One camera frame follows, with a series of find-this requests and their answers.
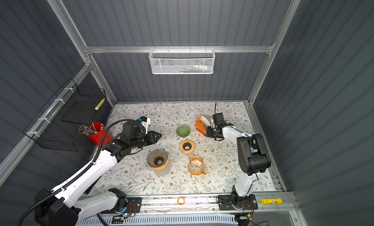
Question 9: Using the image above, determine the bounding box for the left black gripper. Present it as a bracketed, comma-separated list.
[131, 130, 162, 151]

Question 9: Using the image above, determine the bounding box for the grey glass dripper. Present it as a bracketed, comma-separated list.
[146, 148, 168, 168]

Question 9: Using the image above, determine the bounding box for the orange glass pitcher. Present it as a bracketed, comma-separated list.
[188, 156, 207, 175]

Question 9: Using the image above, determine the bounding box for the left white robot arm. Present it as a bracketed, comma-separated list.
[22, 117, 162, 226]

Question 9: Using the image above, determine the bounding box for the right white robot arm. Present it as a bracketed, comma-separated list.
[206, 124, 271, 197]

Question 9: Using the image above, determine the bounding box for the orange coffee filter box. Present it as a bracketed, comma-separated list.
[195, 116, 211, 136]

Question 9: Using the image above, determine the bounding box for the green glass dripper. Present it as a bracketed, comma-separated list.
[176, 124, 191, 138]

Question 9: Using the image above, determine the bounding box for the red cup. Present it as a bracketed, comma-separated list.
[86, 122, 113, 146]

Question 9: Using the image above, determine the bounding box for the yellow marker in basket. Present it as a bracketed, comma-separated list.
[94, 98, 106, 111]

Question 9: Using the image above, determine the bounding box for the orange tape roll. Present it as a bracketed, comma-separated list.
[177, 197, 185, 206]

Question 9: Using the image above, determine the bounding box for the yellow glue stick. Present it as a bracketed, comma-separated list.
[261, 198, 283, 205]

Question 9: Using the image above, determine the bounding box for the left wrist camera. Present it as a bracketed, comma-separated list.
[138, 116, 151, 131]

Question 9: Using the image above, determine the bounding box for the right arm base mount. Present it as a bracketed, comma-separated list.
[216, 193, 258, 211]

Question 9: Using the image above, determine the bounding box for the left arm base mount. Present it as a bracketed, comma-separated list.
[101, 197, 142, 214]

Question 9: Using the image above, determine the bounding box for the white wire basket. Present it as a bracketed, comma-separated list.
[149, 50, 216, 75]

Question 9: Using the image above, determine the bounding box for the black wire basket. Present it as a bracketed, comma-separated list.
[23, 79, 111, 152]

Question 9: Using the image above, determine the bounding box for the black corrugated cable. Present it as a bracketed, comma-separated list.
[16, 119, 135, 226]

